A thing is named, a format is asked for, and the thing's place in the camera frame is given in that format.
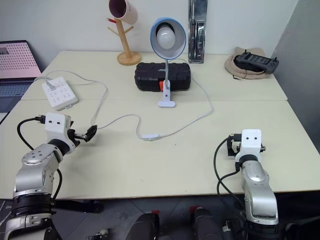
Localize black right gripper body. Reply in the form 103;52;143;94
226;134;267;159

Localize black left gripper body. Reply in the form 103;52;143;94
66;120;88;149

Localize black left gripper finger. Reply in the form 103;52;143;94
86;124;99;137
83;129;95;144

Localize blue and white desk lamp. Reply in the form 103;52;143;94
149;16;187;109

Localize white power strip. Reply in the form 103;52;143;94
40;76;80;112

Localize beige cloth hat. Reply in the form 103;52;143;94
224;46;272;81

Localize black plastic tool case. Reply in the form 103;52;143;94
134;62;193;93

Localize dark rounded shape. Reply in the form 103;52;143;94
189;205;227;240
128;210;161;240

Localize wooden mug tree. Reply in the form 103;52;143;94
106;16;142;66

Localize black handheld controller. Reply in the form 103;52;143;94
233;50;280;75

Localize laptop with pink screen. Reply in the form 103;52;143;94
0;39;43;125

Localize cream maroon mug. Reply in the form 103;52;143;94
108;0;139;25

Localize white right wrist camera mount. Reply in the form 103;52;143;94
234;128;263;164

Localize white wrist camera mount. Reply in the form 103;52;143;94
234;128;263;164
44;112;73;146

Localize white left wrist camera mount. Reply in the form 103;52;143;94
44;112;73;146

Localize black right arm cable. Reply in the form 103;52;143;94
213;133;249;240

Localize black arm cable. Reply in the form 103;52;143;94
16;115;46;151
213;133;249;240

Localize white lamp power cord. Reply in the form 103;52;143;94
33;58;215;142

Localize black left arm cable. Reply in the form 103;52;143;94
16;115;46;151

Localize white inline cord switch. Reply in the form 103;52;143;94
140;133;161;142

